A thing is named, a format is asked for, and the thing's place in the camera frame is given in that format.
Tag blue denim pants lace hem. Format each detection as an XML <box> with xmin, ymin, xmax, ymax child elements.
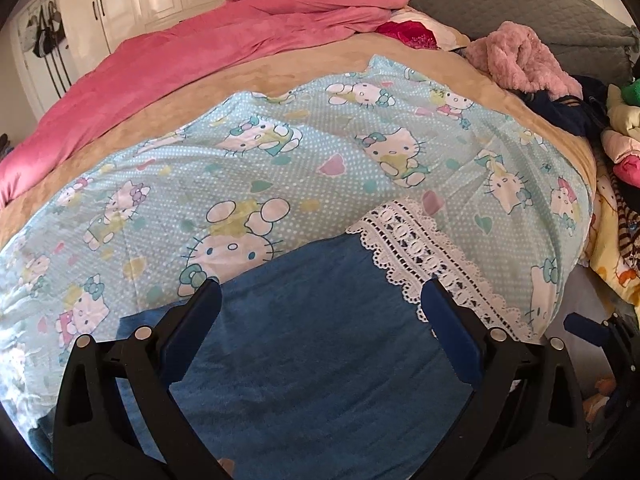
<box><xmin>114</xmin><ymin>200</ymin><xmax>535</xmax><ymax>479</ymax></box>

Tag left hand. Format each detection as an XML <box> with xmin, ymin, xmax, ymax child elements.
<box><xmin>218</xmin><ymin>458</ymin><xmax>235</xmax><ymax>477</ymax></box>

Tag light blue cartoon cat sheet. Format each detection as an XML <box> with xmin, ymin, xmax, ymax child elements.
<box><xmin>1</xmin><ymin>53</ymin><xmax>594</xmax><ymax>432</ymax></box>

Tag stack of colourful clothes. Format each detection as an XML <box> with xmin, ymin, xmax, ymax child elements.
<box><xmin>578</xmin><ymin>77</ymin><xmax>639</xmax><ymax>307</ymax></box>

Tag pink fuzzy garment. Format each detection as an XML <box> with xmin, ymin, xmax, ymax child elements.
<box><xmin>463</xmin><ymin>21</ymin><xmax>582</xmax><ymax>101</ymax></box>

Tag grey quilted headboard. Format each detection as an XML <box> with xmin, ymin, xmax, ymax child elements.
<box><xmin>410</xmin><ymin>0</ymin><xmax>639</xmax><ymax>87</ymax></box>

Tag tan bed cover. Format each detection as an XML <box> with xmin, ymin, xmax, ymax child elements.
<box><xmin>1</xmin><ymin>34</ymin><xmax>597</xmax><ymax>244</ymax></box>

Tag red floral pillow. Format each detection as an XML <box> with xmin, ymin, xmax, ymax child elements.
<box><xmin>375</xmin><ymin>21</ymin><xmax>438</xmax><ymax>50</ymax></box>

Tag hanging bags on door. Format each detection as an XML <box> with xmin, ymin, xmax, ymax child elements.
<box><xmin>21</xmin><ymin>0</ymin><xmax>66</xmax><ymax>58</ymax></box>

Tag pink plush blanket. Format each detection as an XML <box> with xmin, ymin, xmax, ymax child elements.
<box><xmin>1</xmin><ymin>0</ymin><xmax>410</xmax><ymax>205</ymax></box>

